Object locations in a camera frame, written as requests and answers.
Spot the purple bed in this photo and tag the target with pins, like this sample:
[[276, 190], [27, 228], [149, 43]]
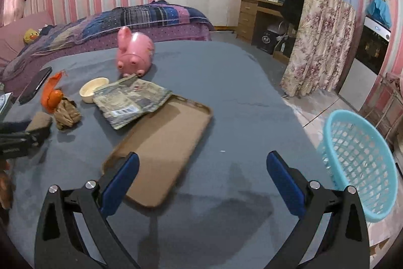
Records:
[[176, 32]]

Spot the blue cloth cover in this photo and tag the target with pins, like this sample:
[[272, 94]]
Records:
[[379, 12]]

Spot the small white bowl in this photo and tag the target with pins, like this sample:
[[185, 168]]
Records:
[[93, 89]]

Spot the white fan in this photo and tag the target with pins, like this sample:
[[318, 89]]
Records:
[[278, 28]]

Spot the pink piggy bank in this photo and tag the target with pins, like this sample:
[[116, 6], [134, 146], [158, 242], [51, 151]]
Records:
[[135, 51]]

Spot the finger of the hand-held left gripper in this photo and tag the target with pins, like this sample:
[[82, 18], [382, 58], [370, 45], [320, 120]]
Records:
[[12, 126], [34, 136]]

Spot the pink cloth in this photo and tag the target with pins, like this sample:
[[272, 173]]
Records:
[[395, 78]]

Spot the yellow duck plush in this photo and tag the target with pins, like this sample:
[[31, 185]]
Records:
[[31, 35]]

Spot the black carton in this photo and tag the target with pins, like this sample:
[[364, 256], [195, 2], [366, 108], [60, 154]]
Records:
[[264, 40]]

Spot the cardboard tube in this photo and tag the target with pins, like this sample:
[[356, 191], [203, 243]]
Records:
[[39, 121]]

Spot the person's left hand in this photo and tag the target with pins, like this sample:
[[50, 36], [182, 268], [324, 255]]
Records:
[[5, 187]]

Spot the brown paper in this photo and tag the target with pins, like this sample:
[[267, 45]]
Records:
[[67, 114]]

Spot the striped patchwork quilt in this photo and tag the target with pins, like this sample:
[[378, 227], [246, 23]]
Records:
[[126, 18]]

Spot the wooden desk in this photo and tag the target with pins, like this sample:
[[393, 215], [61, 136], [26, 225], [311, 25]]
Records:
[[247, 17]]

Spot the teal plastic basket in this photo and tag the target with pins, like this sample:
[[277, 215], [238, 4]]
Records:
[[374, 199]]

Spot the white water dispenser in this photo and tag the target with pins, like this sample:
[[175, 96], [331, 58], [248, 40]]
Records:
[[359, 80]]

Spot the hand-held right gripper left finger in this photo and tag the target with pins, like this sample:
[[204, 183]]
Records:
[[121, 182]]

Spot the silver snack packet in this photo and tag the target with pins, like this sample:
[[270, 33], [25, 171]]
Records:
[[132, 98]]

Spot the brown phone case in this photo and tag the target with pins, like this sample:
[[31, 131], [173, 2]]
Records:
[[167, 149]]

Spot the orange plastic wrapper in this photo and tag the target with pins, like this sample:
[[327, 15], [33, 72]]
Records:
[[50, 83]]

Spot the blue and floral curtain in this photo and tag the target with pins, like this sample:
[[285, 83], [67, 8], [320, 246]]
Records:
[[321, 45]]

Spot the grey blue tablecloth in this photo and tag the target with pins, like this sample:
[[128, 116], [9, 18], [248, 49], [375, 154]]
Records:
[[220, 92]]

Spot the small tangerine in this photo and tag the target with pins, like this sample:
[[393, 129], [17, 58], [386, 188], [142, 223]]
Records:
[[56, 98]]

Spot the metal rack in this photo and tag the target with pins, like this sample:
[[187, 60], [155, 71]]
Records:
[[385, 108]]

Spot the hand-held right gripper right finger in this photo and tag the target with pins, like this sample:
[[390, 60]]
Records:
[[285, 184]]

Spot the black smartphone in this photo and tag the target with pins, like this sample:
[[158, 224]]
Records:
[[36, 84]]

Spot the pink headboard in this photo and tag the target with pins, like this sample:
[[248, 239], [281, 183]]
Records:
[[15, 32]]

